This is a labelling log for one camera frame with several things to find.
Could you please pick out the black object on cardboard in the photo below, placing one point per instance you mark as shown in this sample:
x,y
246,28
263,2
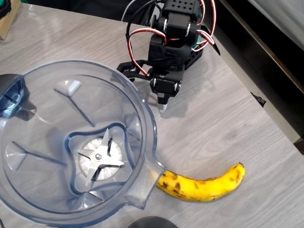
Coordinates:
x,y
4,8

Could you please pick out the brown cardboard box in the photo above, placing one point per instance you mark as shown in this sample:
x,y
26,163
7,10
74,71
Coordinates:
x,y
9,23

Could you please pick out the dark brown furniture edge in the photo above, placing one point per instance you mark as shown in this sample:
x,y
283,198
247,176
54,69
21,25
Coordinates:
x,y
299,146

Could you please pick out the spotted yellow banana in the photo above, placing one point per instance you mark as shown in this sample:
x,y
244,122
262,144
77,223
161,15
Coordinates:
x,y
202,187

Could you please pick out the green black base clamp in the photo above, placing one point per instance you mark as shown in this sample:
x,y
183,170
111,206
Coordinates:
x,y
215,46

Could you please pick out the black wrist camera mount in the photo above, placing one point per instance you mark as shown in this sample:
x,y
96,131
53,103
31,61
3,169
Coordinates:
x,y
128,67

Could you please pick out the steel blender blade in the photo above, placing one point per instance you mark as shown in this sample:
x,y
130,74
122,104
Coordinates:
x,y
98,156

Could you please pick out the small black table clamp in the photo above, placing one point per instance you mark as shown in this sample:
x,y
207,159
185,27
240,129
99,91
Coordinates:
x,y
260,101

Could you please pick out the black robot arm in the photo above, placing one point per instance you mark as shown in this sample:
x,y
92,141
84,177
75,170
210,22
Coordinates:
x,y
177,23

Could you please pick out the clear plastic blender jar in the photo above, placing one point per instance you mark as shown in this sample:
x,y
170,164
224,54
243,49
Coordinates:
x,y
47,107

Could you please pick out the round black lid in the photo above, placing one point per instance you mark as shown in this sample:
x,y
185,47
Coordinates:
x,y
152,223

